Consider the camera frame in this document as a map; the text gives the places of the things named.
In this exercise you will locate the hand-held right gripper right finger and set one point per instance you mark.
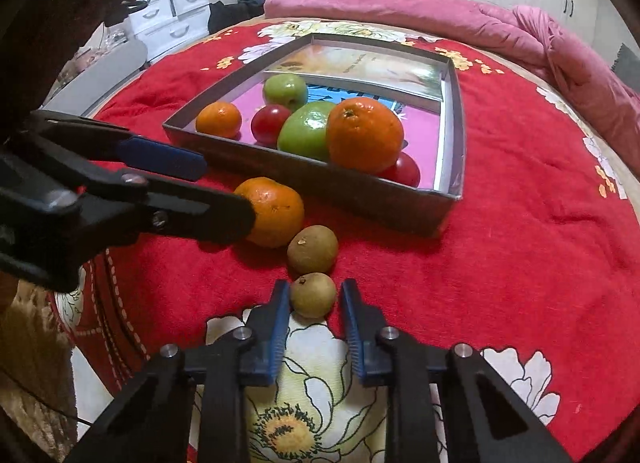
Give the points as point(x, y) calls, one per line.
point(357, 338)

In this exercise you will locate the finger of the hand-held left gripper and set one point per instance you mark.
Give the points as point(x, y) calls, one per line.
point(160, 158)
point(190, 218)

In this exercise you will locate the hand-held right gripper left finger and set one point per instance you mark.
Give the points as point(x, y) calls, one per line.
point(277, 333)

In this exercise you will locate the brown longan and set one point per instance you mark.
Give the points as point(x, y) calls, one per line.
point(312, 249)
point(313, 294)

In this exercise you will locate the small orange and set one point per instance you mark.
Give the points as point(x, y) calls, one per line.
point(218, 119)

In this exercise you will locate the medium orange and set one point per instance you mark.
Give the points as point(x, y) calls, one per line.
point(277, 213)

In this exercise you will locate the red tomato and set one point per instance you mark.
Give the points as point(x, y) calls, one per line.
point(267, 124)
point(405, 170)

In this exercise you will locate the grey cardboard box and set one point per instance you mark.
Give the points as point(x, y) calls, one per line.
point(350, 198)

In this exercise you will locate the large green apple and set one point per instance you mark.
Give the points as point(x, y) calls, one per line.
point(305, 130)

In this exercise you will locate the large orange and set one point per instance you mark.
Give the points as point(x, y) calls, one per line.
point(365, 135)

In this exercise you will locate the grey side table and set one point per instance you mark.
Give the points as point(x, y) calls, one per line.
point(100, 73)

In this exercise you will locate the white drawer cabinet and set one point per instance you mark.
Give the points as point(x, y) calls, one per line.
point(175, 30)

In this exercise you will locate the small green apple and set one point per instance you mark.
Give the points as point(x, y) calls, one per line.
point(285, 90)

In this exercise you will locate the black bag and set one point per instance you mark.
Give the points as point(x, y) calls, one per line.
point(222, 15)

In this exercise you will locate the red floral blanket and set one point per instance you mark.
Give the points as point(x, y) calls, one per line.
point(500, 243)

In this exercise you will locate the pink book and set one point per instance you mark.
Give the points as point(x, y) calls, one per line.
point(422, 138)

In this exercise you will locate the yellow book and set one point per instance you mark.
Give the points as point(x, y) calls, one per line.
point(375, 68)

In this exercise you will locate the pink quilt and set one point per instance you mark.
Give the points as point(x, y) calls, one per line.
point(400, 8)

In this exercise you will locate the grey cushion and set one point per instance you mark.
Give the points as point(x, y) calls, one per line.
point(629, 65)

